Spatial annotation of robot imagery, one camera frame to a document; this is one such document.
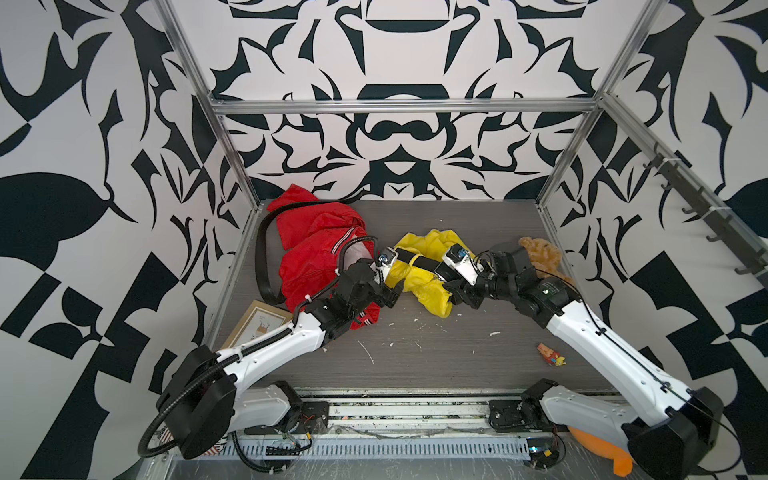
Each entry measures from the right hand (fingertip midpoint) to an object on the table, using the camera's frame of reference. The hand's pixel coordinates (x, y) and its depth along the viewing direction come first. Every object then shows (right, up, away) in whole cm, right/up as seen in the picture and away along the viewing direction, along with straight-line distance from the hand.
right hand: (449, 272), depth 76 cm
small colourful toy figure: (+29, -23, +5) cm, 37 cm away
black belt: (-58, +5, +26) cm, 63 cm away
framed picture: (-53, -15, +14) cm, 57 cm away
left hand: (-16, +1, +5) cm, 17 cm away
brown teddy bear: (+34, +2, +19) cm, 39 cm away
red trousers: (-36, +7, +16) cm, 40 cm away
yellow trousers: (-5, -4, +5) cm, 9 cm away
